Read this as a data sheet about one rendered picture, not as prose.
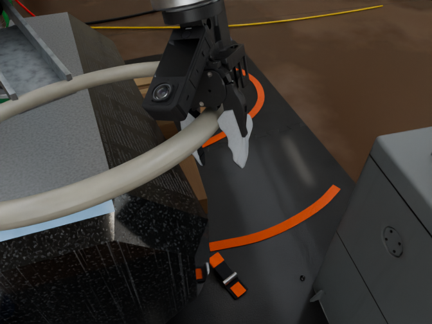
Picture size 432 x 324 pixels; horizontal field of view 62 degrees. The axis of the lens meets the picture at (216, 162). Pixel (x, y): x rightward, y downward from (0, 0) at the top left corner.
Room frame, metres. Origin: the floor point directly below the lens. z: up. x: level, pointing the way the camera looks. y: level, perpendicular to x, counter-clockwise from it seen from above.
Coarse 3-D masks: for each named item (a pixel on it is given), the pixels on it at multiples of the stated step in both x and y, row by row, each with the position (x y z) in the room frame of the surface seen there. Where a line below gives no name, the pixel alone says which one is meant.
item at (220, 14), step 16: (176, 16) 0.38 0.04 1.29; (192, 16) 0.38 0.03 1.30; (208, 16) 0.39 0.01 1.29; (224, 16) 0.44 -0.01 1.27; (208, 32) 0.40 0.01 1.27; (224, 32) 0.43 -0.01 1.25; (224, 48) 0.42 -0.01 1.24; (240, 48) 0.42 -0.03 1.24; (208, 64) 0.37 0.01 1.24; (224, 64) 0.38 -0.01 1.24; (240, 64) 0.41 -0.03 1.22; (208, 80) 0.36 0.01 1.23; (224, 80) 0.37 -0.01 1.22; (208, 96) 0.36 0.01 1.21; (224, 96) 0.35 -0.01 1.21
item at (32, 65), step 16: (0, 0) 0.99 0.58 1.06; (16, 16) 0.87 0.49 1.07; (0, 32) 0.87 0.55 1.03; (16, 32) 0.88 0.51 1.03; (32, 32) 0.80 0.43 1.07; (0, 48) 0.80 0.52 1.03; (16, 48) 0.80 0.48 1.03; (32, 48) 0.80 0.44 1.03; (48, 48) 0.73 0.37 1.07; (0, 64) 0.73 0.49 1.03; (16, 64) 0.73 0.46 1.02; (32, 64) 0.73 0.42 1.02; (48, 64) 0.74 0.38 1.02; (0, 80) 0.61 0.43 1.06; (16, 80) 0.67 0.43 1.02; (32, 80) 0.67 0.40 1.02; (48, 80) 0.68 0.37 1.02; (16, 96) 0.57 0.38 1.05; (64, 96) 0.63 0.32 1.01
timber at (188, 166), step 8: (184, 160) 1.29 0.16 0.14; (192, 160) 1.29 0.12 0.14; (184, 168) 1.23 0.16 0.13; (192, 168) 1.23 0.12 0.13; (192, 176) 1.18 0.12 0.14; (200, 176) 1.18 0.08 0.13; (192, 184) 1.13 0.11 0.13; (200, 184) 1.13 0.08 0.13; (200, 192) 1.08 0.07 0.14; (200, 200) 1.04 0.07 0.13
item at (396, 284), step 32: (384, 160) 0.62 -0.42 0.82; (416, 160) 0.60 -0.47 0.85; (352, 192) 0.68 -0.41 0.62; (384, 192) 0.58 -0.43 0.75; (416, 192) 0.51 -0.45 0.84; (352, 224) 0.63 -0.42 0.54; (384, 224) 0.54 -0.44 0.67; (416, 224) 0.47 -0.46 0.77; (352, 256) 0.58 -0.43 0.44; (384, 256) 0.49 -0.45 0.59; (416, 256) 0.43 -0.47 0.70; (320, 288) 0.64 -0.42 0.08; (352, 288) 0.52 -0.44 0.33; (384, 288) 0.44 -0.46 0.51; (416, 288) 0.38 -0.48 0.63; (352, 320) 0.46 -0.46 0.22; (384, 320) 0.39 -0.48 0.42; (416, 320) 0.33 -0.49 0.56
